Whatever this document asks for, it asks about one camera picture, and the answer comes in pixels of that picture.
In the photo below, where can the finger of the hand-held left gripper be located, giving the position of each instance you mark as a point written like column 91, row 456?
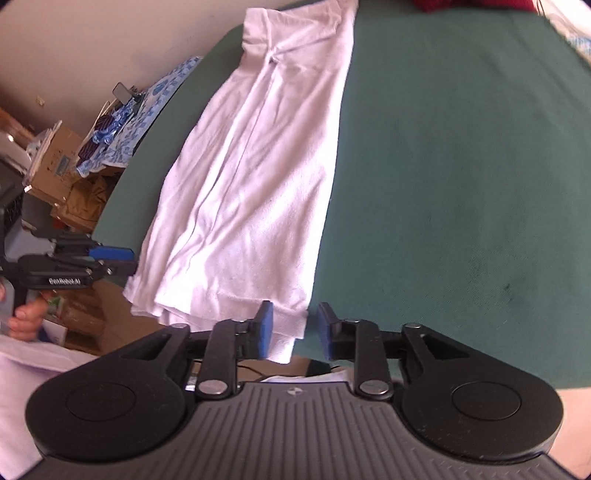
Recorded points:
column 111, row 254
column 69, row 277

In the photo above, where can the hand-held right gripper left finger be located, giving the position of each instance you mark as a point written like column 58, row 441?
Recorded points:
column 265, row 330

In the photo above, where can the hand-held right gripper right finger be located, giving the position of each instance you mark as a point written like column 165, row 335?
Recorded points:
column 325, row 332

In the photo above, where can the white shirt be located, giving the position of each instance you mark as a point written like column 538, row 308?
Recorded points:
column 249, row 184

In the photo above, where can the person's left hand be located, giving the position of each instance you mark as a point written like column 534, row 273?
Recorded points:
column 25, row 323

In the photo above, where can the low cardboard box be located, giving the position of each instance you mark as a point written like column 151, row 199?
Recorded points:
column 108, row 318

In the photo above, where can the labelled cardboard box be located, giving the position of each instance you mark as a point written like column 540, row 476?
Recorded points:
column 53, row 161

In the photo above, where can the dark patterned cloth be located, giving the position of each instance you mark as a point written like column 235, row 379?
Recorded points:
column 97, row 138

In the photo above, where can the person's white garment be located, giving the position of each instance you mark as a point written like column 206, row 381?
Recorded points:
column 27, row 392

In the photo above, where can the blue floral cloth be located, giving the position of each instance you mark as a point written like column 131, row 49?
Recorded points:
column 147, row 106

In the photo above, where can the green blanket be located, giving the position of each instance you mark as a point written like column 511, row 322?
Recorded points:
column 438, row 184

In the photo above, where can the dark red cloth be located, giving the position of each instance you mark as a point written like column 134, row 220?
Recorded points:
column 461, row 4

